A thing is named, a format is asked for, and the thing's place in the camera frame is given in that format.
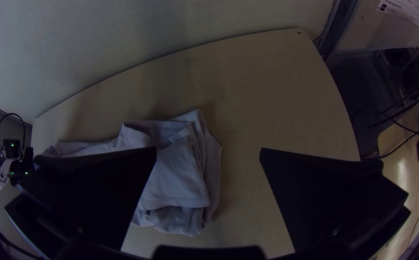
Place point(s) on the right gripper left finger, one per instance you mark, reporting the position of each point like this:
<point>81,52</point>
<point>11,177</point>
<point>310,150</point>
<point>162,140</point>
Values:
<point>90,195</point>

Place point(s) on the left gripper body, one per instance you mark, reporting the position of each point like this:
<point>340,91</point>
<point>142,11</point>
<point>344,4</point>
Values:
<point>23,168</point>

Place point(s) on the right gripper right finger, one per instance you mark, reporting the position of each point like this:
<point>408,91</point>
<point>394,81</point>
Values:
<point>325,202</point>

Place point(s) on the white t-shirt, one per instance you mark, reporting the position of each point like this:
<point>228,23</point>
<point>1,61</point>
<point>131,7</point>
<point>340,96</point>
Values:
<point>180,173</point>

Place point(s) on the pale wooden side table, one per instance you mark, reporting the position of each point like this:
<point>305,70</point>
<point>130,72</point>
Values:
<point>408,187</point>

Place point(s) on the white paper poster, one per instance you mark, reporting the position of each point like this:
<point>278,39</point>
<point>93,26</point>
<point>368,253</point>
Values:
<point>411,12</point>

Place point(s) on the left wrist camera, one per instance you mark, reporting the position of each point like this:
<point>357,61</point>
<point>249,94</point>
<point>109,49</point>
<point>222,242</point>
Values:
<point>12,148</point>

